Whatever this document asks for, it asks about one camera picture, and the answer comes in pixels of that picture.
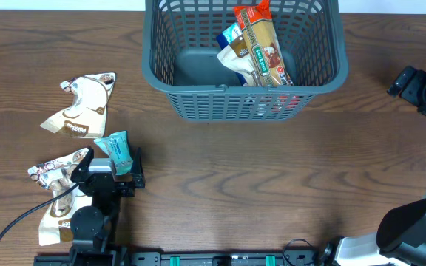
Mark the beige snack pouch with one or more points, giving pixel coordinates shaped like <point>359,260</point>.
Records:
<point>237,58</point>
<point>86,117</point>
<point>54,175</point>

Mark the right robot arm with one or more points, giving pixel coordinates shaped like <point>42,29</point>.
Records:
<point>401,235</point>

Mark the teal wipes packet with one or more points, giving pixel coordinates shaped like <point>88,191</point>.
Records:
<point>116,146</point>

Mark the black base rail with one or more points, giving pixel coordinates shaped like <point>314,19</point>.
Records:
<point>290,257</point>

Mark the orange spaghetti packet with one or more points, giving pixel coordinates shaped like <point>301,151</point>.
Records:
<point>256,24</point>

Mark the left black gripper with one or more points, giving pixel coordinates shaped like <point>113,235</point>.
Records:
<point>137,174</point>

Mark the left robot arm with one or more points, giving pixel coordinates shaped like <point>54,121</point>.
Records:
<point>94,226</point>

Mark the blue tissue multipack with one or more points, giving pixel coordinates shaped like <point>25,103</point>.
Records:
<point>227,36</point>

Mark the grey plastic basket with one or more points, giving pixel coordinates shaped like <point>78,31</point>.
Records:
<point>180,51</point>

